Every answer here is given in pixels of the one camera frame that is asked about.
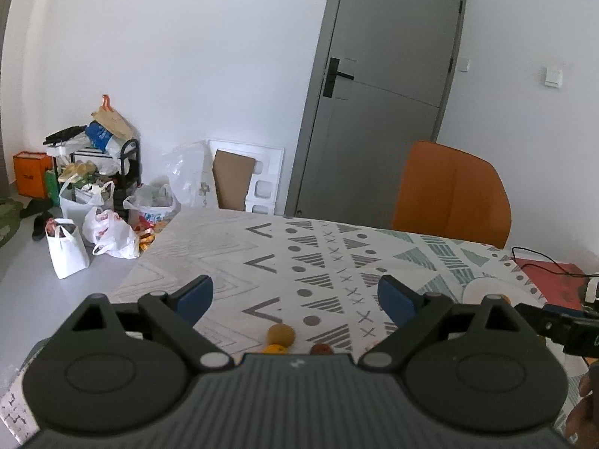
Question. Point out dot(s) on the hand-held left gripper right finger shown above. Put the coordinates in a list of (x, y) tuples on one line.
[(395, 298)]

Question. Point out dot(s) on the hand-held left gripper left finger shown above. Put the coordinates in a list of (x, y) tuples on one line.
[(194, 297)]

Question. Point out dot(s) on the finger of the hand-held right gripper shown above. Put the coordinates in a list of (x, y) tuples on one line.
[(540, 318), (564, 308)]

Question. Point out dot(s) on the white plate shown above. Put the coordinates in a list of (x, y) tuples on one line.
[(477, 290)]

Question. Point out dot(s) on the small red fruit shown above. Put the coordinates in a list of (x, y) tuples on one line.
[(322, 350)]

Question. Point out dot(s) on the brown kiwi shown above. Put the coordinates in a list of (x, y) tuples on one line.
[(281, 335)]

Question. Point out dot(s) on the small orange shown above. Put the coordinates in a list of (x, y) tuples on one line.
[(275, 350)]

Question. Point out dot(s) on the person's right hand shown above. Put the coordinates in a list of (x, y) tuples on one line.
[(585, 411)]

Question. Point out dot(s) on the red orange printed mat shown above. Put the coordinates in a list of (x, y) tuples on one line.
[(557, 285)]

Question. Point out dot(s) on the white device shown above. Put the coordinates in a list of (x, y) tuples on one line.
[(593, 289)]

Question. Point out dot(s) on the orange snack packet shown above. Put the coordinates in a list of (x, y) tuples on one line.
[(149, 238)]

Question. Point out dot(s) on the white blue printed plastic bag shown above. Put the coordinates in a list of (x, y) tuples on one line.
[(152, 213)]

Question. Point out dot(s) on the patterned white tablecloth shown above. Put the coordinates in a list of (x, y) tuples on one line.
[(281, 252)]

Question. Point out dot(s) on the white red printed plastic bag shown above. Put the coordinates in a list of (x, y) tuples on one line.
[(110, 236)]

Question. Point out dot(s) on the orange chair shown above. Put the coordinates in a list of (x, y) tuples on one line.
[(449, 191)]

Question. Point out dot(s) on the clear plastic bag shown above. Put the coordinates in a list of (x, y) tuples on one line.
[(187, 177)]

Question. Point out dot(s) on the brown cardboard sheet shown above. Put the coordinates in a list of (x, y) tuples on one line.
[(233, 180)]

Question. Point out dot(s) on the white paper shopping bag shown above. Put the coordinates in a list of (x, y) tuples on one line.
[(68, 252)]

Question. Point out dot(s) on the white foam panel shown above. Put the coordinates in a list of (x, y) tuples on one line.
[(266, 182)]

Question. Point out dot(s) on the black shoe rack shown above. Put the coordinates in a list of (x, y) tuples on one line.
[(130, 168)]

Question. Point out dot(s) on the black shoes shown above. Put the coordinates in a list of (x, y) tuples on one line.
[(40, 217)]

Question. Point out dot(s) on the brown paper bag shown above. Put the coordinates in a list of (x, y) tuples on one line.
[(111, 119)]

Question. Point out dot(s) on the green bag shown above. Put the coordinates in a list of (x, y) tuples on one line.
[(8, 222)]

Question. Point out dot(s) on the orange box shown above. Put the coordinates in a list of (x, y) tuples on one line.
[(32, 175)]

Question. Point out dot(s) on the flat black item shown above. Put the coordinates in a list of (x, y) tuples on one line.
[(63, 134)]

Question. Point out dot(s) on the grey door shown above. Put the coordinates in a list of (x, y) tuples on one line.
[(383, 79)]

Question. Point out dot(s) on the white light switch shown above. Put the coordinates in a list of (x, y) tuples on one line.
[(553, 77)]

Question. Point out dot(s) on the small white wall switch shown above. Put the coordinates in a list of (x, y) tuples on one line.
[(464, 65)]

